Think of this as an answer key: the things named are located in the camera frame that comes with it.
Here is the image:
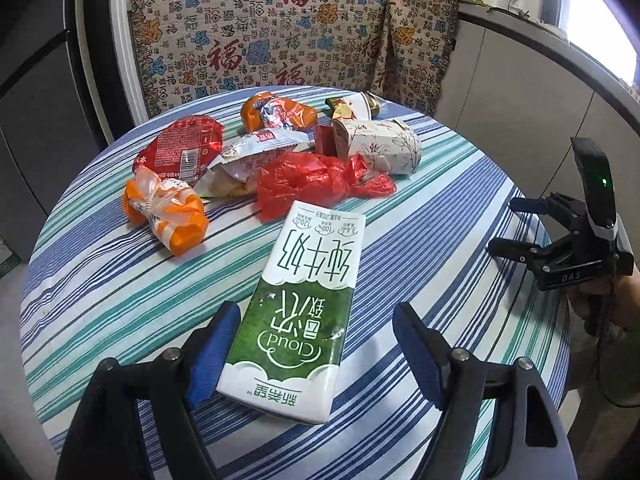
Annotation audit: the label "striped tablecloth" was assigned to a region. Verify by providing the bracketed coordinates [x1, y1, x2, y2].
[20, 85, 573, 480]

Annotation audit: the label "person's beige trousers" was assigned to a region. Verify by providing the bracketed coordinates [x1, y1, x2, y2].
[565, 329, 640, 480]

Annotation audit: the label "small red packet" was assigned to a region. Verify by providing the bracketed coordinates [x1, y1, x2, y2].
[314, 125, 338, 155]

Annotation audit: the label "person's right hand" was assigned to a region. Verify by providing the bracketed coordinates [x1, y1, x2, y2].
[609, 270, 640, 332]

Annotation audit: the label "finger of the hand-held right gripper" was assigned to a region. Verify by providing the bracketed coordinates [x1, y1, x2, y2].
[509, 192, 586, 231]
[487, 232, 576, 263]

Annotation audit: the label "white snack wrapper red label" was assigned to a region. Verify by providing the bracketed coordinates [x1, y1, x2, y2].
[192, 130, 313, 200]

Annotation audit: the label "orange snack wrapper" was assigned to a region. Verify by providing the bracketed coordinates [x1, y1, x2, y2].
[122, 166, 210, 257]

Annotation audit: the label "printed blanket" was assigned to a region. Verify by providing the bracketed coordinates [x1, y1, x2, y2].
[127, 0, 458, 126]

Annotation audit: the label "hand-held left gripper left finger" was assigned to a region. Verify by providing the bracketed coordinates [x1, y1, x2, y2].
[60, 300, 243, 480]

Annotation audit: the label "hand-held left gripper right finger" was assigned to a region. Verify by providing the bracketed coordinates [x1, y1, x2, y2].
[392, 302, 581, 480]

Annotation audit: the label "crushed orange soda can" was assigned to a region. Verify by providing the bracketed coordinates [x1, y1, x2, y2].
[240, 91, 318, 133]

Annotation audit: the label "floral paper cup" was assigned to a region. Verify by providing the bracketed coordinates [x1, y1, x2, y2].
[332, 117, 423, 175]

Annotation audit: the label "red plastic bag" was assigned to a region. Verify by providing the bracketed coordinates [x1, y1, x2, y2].
[256, 152, 398, 221]

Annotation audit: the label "white kitchen counter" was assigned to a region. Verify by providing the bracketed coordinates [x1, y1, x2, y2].
[435, 0, 640, 281]

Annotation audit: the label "green white milk carton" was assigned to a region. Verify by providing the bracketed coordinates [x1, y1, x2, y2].
[216, 200, 367, 423]

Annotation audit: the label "small plastic pudding cup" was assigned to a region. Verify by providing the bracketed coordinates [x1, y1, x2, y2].
[352, 91, 382, 120]

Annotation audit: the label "white red yellow wrapper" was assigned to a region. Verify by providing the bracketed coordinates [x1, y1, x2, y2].
[325, 96, 357, 117]

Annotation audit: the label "grey refrigerator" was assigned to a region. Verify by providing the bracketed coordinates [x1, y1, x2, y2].
[0, 0, 118, 266]

